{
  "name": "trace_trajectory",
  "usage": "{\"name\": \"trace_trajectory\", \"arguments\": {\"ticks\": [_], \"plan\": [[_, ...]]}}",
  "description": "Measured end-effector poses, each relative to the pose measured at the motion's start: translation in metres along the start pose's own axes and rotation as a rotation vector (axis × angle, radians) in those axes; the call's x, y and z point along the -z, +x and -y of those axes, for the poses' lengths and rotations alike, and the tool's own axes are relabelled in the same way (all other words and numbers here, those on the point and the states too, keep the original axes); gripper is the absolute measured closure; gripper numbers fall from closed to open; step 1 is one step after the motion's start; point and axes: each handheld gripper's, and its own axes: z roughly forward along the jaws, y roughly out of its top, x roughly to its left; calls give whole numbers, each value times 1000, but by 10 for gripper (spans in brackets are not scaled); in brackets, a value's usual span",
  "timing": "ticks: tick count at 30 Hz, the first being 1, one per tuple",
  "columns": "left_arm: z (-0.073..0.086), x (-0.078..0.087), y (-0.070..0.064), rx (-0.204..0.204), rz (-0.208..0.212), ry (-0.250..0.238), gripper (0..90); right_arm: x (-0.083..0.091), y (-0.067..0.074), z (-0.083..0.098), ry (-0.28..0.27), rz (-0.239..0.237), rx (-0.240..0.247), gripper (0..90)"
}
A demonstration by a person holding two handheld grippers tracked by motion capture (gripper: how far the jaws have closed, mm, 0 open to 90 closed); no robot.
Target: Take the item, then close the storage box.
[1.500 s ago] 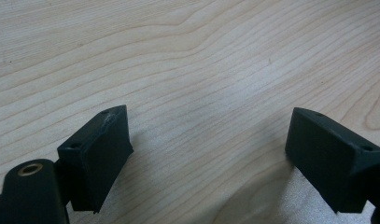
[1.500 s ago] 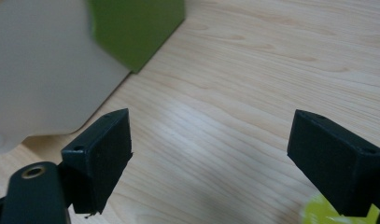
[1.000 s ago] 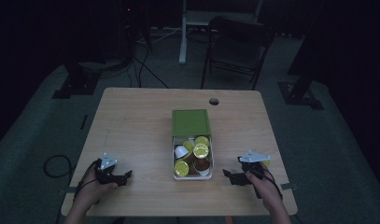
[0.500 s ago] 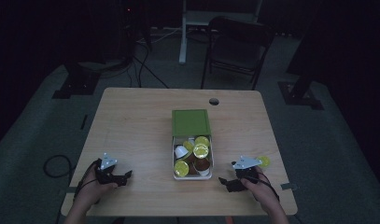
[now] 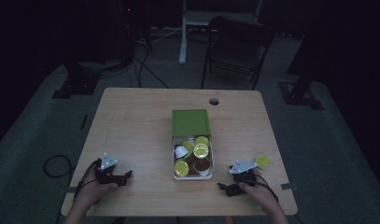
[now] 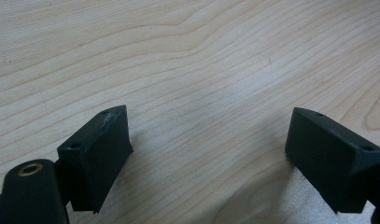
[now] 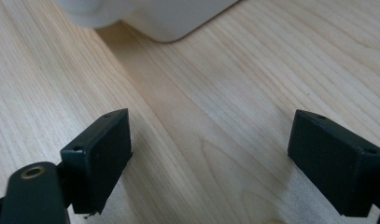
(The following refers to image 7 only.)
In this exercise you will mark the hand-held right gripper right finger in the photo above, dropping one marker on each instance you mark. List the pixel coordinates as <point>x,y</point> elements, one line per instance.
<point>334,161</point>

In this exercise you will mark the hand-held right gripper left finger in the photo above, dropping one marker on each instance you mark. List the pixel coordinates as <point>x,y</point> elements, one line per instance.
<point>99,161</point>

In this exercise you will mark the white container box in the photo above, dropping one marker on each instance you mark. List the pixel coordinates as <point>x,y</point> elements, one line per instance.
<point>175,18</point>

